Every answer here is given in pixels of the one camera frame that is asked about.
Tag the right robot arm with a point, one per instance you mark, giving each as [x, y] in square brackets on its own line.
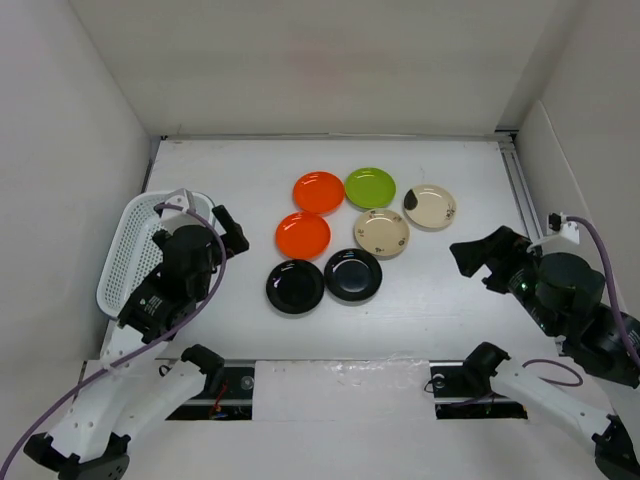
[562, 294]

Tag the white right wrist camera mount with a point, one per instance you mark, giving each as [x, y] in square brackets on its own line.
[559, 229]

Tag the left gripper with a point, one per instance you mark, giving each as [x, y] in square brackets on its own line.
[235, 239]

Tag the beige plate with black patch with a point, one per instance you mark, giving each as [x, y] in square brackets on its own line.
[430, 206]

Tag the aluminium rail right side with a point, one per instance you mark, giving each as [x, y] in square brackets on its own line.
[515, 173]

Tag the beige plate with small motifs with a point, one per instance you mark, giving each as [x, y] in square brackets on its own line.
[382, 232]

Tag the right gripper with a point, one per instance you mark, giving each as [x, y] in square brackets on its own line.
[499, 249]

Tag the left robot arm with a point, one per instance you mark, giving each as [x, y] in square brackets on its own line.
[88, 432]

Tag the orange plate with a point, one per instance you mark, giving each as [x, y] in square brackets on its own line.
[318, 192]
[302, 235]

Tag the green plate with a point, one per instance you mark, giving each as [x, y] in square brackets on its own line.
[370, 188]

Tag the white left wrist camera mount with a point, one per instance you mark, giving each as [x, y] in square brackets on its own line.
[180, 201]

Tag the white perforated plastic bin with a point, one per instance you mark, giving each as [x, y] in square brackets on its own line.
[132, 254]

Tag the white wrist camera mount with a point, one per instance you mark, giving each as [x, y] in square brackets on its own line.
[180, 201]
[559, 229]

